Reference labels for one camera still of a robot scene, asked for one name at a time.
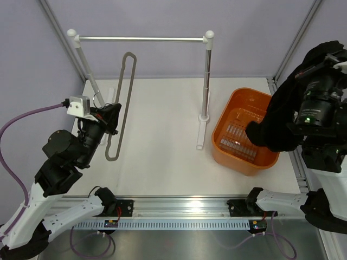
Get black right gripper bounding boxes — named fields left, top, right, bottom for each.
left=293, top=48, right=347, bottom=131

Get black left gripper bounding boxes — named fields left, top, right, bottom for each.
left=78, top=103, right=122, bottom=167

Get white clothes hanger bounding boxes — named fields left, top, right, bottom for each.
left=91, top=51, right=137, bottom=161

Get black shorts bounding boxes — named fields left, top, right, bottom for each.
left=245, top=40, right=344, bottom=152

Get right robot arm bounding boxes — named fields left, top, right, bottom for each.
left=245, top=50, right=346, bottom=234

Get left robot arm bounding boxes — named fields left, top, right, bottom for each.
left=1, top=103, right=121, bottom=259

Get orange plastic basket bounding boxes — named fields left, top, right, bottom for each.
left=211, top=88, right=279, bottom=176

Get white metal clothes rack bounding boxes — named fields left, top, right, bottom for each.
left=67, top=29, right=214, bottom=150

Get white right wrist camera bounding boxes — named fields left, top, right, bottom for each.
left=333, top=61, right=347, bottom=70

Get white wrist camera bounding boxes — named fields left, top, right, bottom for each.
left=333, top=61, right=347, bottom=70
left=67, top=95, right=97, bottom=121

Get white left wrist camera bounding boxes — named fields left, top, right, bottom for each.
left=67, top=95, right=97, bottom=121

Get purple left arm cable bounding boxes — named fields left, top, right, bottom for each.
left=0, top=101, right=117, bottom=258

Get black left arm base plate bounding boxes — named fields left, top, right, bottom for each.
left=96, top=199, right=134, bottom=217

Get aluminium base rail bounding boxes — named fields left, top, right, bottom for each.
left=48, top=195, right=330, bottom=219

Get white slotted cable duct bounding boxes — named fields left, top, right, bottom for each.
left=74, top=218, right=250, bottom=230

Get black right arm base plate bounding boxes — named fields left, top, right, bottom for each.
left=227, top=199, right=273, bottom=217

